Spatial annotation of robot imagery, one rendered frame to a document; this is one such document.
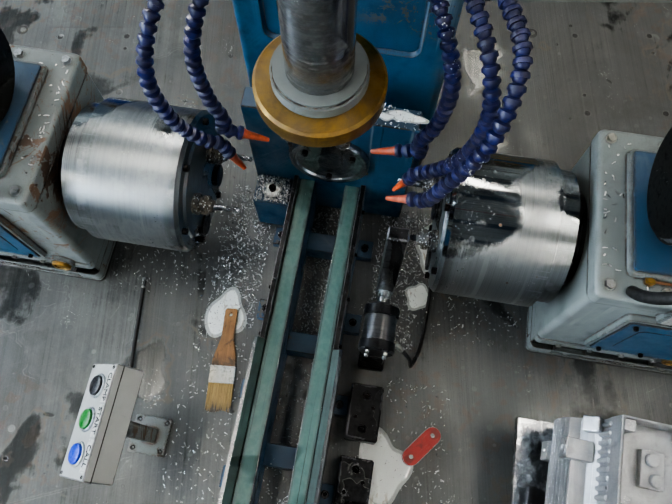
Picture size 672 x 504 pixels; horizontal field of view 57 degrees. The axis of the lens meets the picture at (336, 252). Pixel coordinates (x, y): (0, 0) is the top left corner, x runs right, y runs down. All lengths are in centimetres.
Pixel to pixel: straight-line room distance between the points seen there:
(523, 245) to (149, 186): 58
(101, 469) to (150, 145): 49
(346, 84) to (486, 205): 30
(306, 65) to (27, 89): 54
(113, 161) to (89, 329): 43
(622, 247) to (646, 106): 67
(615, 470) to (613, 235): 33
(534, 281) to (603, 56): 80
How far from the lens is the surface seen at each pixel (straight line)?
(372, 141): 107
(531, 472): 114
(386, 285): 101
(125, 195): 103
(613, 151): 108
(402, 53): 108
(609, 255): 100
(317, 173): 119
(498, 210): 97
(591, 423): 100
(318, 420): 110
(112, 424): 100
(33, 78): 115
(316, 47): 73
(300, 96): 80
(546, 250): 98
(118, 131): 106
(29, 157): 109
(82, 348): 134
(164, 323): 130
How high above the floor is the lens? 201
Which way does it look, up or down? 69 degrees down
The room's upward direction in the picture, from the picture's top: straight up
